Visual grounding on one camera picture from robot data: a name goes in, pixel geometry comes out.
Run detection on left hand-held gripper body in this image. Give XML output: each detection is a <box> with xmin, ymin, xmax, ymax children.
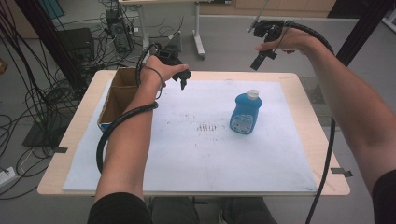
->
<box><xmin>154</xmin><ymin>46</ymin><xmax>185</xmax><ymax>66</ymax></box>

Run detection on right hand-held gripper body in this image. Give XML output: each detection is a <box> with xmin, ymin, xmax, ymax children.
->
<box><xmin>253</xmin><ymin>20</ymin><xmax>287</xmax><ymax>43</ymax></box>

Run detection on blue bottle with white cap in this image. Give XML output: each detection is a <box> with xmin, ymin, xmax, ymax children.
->
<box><xmin>229</xmin><ymin>89</ymin><xmax>263</xmax><ymax>135</ymax></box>

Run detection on person's left hand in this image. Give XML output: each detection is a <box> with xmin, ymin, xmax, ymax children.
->
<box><xmin>141</xmin><ymin>56</ymin><xmax>190</xmax><ymax>91</ymax></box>

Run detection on person's right hand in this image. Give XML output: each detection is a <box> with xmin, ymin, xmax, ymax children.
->
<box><xmin>255</xmin><ymin>27</ymin><xmax>316</xmax><ymax>55</ymax></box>

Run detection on grey metal rod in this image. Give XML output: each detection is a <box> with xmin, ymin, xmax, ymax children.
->
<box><xmin>247</xmin><ymin>0</ymin><xmax>271</xmax><ymax>34</ymax></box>

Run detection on wooden cabinet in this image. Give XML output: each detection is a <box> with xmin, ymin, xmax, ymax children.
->
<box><xmin>199</xmin><ymin>0</ymin><xmax>338</xmax><ymax>19</ymax></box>

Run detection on black computer tower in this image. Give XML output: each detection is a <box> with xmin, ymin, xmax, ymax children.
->
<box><xmin>105</xmin><ymin>8</ymin><xmax>135</xmax><ymax>54</ymax></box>

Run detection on white table mat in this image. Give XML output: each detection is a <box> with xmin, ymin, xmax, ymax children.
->
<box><xmin>62</xmin><ymin>78</ymin><xmax>318</xmax><ymax>196</ymax></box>

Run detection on black box on floor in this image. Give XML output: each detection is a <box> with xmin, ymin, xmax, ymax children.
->
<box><xmin>56</xmin><ymin>27</ymin><xmax>96</xmax><ymax>64</ymax></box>

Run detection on person's dark grey trousers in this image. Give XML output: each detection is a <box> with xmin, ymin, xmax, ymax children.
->
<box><xmin>148</xmin><ymin>195</ymin><xmax>278</xmax><ymax>224</ymax></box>

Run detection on black floor mat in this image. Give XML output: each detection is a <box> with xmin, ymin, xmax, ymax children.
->
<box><xmin>21</xmin><ymin>111</ymin><xmax>76</xmax><ymax>148</ymax></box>

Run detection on white power strip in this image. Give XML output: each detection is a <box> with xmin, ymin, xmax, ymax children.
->
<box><xmin>0</xmin><ymin>166</ymin><xmax>17</xmax><ymax>189</ymax></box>

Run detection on thin black wrist wire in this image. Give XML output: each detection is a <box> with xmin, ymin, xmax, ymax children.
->
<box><xmin>142</xmin><ymin>64</ymin><xmax>165</xmax><ymax>101</ymax></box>

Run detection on white desk frame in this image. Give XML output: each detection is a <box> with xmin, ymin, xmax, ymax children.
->
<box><xmin>118</xmin><ymin>0</ymin><xmax>207</xmax><ymax>61</ymax></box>

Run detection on black corrugated left gripper cable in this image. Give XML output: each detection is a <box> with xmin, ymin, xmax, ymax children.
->
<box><xmin>95</xmin><ymin>42</ymin><xmax>163</xmax><ymax>175</ymax></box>

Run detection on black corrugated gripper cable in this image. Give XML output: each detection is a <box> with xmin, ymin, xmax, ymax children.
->
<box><xmin>95</xmin><ymin>42</ymin><xmax>163</xmax><ymax>175</ymax></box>
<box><xmin>283</xmin><ymin>21</ymin><xmax>338</xmax><ymax>224</ymax></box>

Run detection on black metal frame post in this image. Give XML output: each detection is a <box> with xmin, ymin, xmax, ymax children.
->
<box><xmin>335</xmin><ymin>0</ymin><xmax>396</xmax><ymax>67</ymax></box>
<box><xmin>14</xmin><ymin>0</ymin><xmax>90</xmax><ymax>92</ymax></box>

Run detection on black corrugated right gripper cable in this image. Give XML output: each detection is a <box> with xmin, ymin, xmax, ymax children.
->
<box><xmin>283</xmin><ymin>21</ymin><xmax>338</xmax><ymax>224</ymax></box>

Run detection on bundle of black floor cables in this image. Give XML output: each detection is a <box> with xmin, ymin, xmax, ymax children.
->
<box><xmin>0</xmin><ymin>0</ymin><xmax>188</xmax><ymax>200</ymax></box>

